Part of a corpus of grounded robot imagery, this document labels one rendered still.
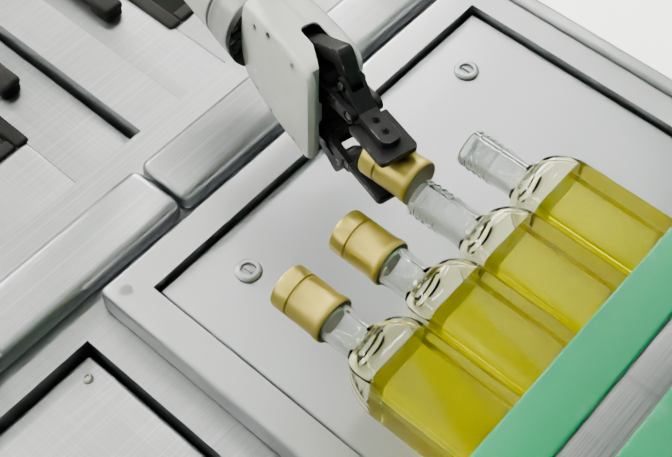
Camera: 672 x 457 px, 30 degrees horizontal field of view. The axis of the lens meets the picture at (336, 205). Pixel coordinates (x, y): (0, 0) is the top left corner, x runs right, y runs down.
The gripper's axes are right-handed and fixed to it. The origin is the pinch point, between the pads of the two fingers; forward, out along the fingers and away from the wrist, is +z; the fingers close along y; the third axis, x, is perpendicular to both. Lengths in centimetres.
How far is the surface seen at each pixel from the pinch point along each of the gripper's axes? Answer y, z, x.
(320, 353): -13.9, 4.4, -8.2
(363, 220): 0.3, 4.0, -4.4
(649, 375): 12.1, 27.0, -2.5
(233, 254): -13.9, -6.9, -9.0
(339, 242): -0.4, 4.2, -6.5
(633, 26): -12.9, -7.7, 34.3
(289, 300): -0.4, 6.2, -11.8
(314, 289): 0.2, 6.7, -10.2
